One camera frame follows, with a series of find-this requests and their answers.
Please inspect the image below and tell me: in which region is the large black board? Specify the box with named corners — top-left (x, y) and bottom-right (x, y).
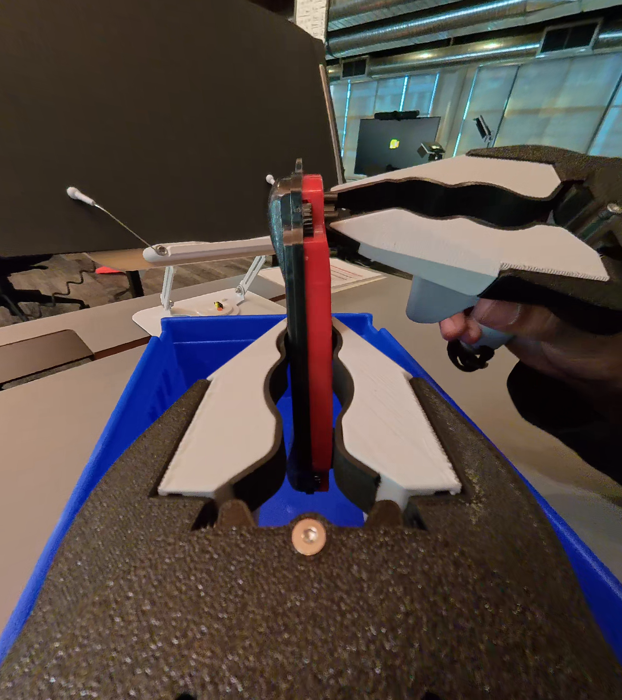
top-left (0, 0), bottom-right (345, 258)

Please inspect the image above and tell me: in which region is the dark desk flap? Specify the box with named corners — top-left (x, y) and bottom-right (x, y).
top-left (0, 328), bottom-right (94, 396)

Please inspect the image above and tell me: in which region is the blue plastic bin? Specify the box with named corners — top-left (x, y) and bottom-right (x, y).
top-left (0, 313), bottom-right (622, 700)

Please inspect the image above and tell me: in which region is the white laptop stand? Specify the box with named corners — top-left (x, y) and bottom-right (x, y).
top-left (132, 236), bottom-right (290, 331)

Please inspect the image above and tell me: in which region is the paper sheet in plastic sleeve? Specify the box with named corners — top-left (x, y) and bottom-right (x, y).
top-left (330, 256), bottom-right (389, 295)

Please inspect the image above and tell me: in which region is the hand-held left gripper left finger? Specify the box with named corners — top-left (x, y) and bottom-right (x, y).
top-left (157, 318), bottom-right (290, 512)

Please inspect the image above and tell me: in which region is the silver ventilation duct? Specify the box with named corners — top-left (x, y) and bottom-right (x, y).
top-left (324, 0), bottom-right (622, 77)

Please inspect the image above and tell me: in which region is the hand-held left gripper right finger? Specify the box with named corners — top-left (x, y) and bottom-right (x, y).
top-left (333, 319), bottom-right (463, 514)

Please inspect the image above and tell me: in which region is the white vent grille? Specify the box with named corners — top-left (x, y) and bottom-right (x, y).
top-left (538, 21), bottom-right (603, 55)

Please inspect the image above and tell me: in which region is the person's right forearm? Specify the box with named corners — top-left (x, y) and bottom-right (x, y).
top-left (508, 323), bottom-right (622, 509)

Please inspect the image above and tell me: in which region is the red handheld game toy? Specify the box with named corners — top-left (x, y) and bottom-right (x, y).
top-left (267, 159), bottom-right (339, 494)

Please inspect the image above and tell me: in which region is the large black monitor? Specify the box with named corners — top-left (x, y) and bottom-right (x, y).
top-left (354, 111), bottom-right (443, 177)

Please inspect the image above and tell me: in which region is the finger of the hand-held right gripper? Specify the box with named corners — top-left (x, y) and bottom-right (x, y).
top-left (323, 155), bottom-right (560, 206)
top-left (327, 207), bottom-right (611, 324)

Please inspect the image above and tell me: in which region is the person's right hand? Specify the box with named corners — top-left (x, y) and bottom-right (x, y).
top-left (438, 298), bottom-right (622, 386)

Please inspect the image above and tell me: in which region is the white paper wall list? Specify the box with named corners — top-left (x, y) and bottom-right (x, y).
top-left (295, 0), bottom-right (327, 42)

